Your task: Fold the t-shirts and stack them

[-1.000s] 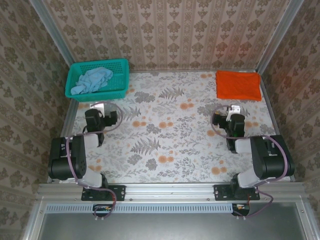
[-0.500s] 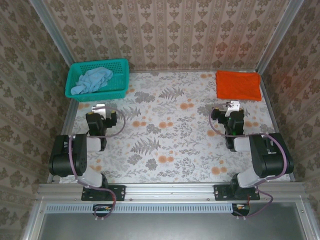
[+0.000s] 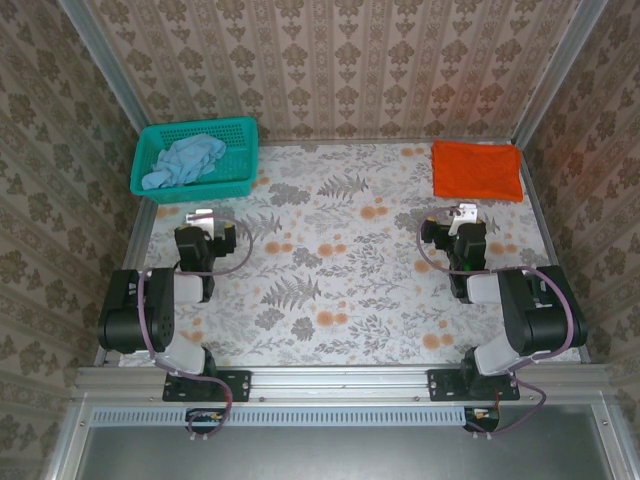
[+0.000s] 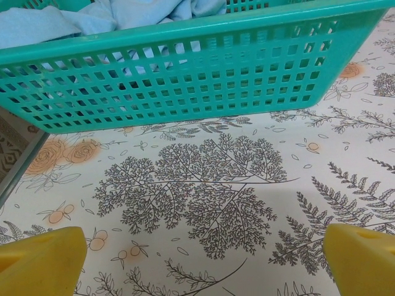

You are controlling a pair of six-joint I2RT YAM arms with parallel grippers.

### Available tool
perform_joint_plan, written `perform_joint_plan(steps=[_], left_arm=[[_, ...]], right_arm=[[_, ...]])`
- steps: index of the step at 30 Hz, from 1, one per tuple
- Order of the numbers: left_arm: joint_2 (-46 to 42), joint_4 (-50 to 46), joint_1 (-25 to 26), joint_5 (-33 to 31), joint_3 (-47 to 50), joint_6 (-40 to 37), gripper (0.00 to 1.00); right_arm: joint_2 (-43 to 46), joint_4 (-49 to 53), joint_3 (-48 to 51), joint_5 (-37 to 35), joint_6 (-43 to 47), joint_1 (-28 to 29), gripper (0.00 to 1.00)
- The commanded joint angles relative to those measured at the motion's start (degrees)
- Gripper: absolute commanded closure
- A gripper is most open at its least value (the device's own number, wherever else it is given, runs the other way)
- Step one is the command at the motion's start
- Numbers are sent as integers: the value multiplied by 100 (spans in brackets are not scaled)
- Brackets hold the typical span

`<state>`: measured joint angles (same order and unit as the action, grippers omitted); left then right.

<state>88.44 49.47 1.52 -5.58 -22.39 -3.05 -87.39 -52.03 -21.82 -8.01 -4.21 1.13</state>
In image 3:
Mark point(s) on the grey metal panel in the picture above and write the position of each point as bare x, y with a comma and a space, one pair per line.
340, 455

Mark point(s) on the aluminium frame post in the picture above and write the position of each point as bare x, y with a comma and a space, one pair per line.
107, 65
560, 65

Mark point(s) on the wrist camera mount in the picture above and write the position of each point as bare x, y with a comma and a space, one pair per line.
464, 215
200, 220

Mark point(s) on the light blue t-shirt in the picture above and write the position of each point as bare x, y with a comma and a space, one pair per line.
185, 162

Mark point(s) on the teal plastic basket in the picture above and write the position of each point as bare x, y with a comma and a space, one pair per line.
240, 132

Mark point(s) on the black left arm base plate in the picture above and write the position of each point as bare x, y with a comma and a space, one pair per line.
240, 385

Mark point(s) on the aluminium mounting beam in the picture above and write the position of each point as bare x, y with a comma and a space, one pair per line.
340, 382

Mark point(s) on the small electronics board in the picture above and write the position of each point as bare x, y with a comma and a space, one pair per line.
482, 415
205, 417

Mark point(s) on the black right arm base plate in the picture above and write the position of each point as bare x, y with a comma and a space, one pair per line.
440, 385

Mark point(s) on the aluminium table side rail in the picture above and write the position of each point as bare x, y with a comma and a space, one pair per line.
140, 235
542, 220

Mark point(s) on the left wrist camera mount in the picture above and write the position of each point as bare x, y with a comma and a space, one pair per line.
200, 220

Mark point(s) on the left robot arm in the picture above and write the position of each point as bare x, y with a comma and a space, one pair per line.
135, 310

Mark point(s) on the orange t-shirt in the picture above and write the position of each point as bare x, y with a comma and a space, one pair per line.
475, 170

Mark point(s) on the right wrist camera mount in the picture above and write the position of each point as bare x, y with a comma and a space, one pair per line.
464, 215

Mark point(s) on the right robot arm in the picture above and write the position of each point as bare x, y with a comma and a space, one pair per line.
545, 320

